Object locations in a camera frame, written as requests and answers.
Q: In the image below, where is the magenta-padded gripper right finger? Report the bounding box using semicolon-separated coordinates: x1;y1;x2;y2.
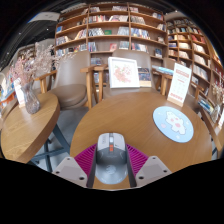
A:
124;143;173;189

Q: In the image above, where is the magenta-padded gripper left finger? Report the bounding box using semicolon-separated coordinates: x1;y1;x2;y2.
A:
52;143;98;189

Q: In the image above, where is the grey computer mouse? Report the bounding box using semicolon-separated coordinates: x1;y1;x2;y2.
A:
94;132;129;186

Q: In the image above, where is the round light blue mouse pad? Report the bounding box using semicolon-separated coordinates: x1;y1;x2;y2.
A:
152;105;195;144

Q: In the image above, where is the wooden side table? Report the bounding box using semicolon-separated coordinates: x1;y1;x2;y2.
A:
0;92;72;173
199;106;224;158

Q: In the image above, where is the brown padded armchair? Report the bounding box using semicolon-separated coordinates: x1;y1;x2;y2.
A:
34;49;96;111
165;57;209;111
93;49;174;101

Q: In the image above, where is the glass vase with pink flowers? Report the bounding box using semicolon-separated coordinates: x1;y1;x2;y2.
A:
8;43;73;115

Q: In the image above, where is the stack of books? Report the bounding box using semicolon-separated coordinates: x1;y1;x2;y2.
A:
198;97;215;114

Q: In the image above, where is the glass vase with dried flowers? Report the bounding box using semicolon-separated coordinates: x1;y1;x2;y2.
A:
210;79;224;124

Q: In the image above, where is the red and white sign card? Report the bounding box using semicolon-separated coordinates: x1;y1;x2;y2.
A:
166;62;193;108

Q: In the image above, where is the small white sign card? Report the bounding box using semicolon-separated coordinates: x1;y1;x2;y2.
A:
13;78;27;108

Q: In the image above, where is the dark cover book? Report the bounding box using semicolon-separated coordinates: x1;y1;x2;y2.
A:
137;67;153;88

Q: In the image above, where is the book display table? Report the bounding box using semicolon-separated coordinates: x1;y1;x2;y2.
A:
0;71;18;108

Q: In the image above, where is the light blue book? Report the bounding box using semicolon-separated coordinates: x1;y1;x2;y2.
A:
151;64;175;76

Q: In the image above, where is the white framed flower picture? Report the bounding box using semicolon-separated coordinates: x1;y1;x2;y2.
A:
107;56;141;89

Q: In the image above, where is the distant wooden bookshelf unit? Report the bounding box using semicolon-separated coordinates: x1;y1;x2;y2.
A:
16;44;38;61

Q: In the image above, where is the angled wooden bookshelf unit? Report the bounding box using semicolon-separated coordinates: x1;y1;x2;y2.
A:
164;18;224;111

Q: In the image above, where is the wide wooden bookshelf unit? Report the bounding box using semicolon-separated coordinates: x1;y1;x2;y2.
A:
54;3;168;66

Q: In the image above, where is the white hanging ceiling panel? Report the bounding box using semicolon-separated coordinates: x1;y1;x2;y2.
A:
28;11;61;24

